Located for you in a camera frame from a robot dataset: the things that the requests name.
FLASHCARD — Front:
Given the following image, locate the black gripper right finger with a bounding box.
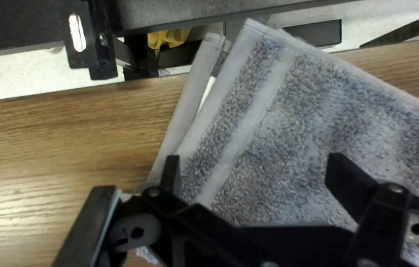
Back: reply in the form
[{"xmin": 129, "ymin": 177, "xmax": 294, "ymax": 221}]
[{"xmin": 326, "ymin": 153, "xmax": 419, "ymax": 267}]

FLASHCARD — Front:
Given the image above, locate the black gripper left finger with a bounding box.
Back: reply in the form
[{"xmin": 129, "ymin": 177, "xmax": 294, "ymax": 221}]
[{"xmin": 52, "ymin": 156, "xmax": 249, "ymax": 267}]

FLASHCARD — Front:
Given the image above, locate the black silver table clamp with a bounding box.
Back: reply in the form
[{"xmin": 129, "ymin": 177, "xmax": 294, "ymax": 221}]
[{"xmin": 66, "ymin": 0, "xmax": 135, "ymax": 80}]

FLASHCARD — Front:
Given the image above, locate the yellow object under table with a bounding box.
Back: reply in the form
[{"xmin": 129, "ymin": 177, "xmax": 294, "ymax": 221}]
[{"xmin": 147, "ymin": 28, "xmax": 190, "ymax": 55}]

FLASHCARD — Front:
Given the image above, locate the grey cloth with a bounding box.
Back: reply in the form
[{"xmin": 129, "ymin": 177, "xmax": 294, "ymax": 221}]
[{"xmin": 160, "ymin": 21, "xmax": 419, "ymax": 229}]

